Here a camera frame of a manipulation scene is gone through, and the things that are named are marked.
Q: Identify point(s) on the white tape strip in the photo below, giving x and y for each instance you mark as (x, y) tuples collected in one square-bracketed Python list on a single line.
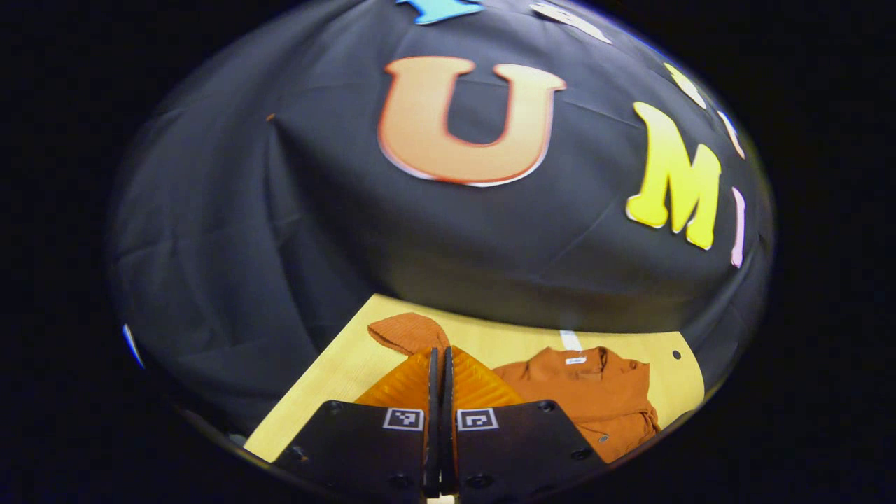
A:
[(571, 340)]

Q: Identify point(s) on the orange ribbed button shirt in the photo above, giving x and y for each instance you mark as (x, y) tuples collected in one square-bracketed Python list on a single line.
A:
[(595, 399)]

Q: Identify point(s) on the black backdrop cloth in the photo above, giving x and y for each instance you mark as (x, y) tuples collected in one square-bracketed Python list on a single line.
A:
[(315, 210)]

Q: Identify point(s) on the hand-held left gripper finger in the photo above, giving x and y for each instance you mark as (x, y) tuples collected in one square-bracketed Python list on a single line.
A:
[(449, 420), (433, 420)]

